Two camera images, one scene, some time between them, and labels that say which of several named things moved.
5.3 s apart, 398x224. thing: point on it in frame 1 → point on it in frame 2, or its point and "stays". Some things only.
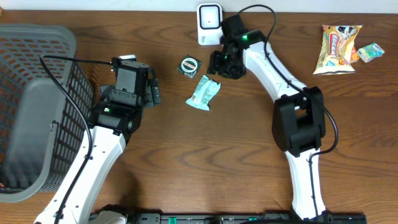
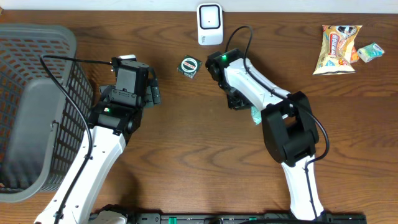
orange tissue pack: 354,55 stays
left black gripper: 154,96 stays
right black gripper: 213,65 → 235,105
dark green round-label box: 189,66 stays
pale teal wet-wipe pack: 204,93 → 256,115
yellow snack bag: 338,41 stays
